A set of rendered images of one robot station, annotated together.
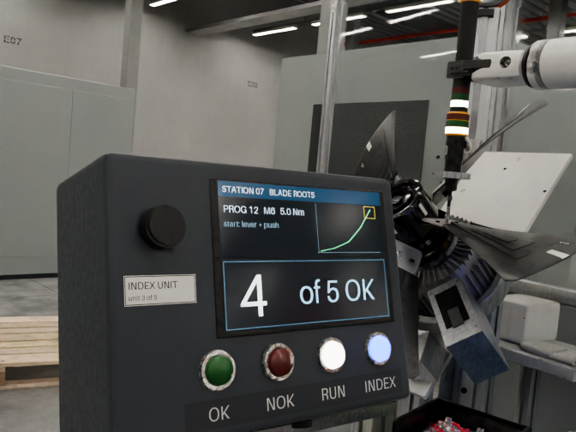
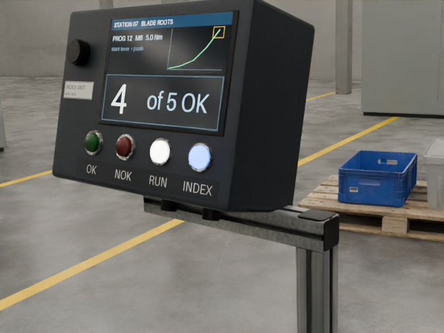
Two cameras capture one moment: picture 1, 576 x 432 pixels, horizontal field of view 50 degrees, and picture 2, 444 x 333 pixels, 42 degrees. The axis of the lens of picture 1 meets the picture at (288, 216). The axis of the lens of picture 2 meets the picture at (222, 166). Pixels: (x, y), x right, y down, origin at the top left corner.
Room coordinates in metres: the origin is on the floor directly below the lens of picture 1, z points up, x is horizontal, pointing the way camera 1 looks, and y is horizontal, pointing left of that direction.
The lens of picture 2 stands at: (0.39, -0.59, 1.23)
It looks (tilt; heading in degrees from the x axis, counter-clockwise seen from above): 13 degrees down; 76
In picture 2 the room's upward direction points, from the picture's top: 2 degrees counter-clockwise
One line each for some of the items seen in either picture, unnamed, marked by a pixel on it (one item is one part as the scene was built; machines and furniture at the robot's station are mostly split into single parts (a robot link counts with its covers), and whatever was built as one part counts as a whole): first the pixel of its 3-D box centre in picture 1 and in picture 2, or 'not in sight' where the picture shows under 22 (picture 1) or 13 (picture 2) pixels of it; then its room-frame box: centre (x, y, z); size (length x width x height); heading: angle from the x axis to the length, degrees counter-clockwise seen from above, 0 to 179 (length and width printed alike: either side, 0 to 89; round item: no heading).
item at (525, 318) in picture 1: (516, 316); not in sight; (1.70, -0.66, 0.92); 0.17 x 0.16 x 0.11; 127
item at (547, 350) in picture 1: (555, 351); not in sight; (1.51, -0.70, 0.87); 0.15 x 0.09 x 0.02; 37
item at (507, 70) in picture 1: (513, 67); not in sight; (1.11, -0.38, 1.48); 0.11 x 0.10 x 0.07; 37
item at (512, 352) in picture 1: (532, 350); not in sight; (1.62, -0.69, 0.85); 0.36 x 0.24 x 0.03; 37
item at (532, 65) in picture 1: (543, 64); not in sight; (1.06, -0.41, 1.48); 0.09 x 0.03 x 0.08; 127
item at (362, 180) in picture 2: not in sight; (378, 176); (2.26, 2.77, 0.25); 0.60 x 0.41 x 0.22; 50
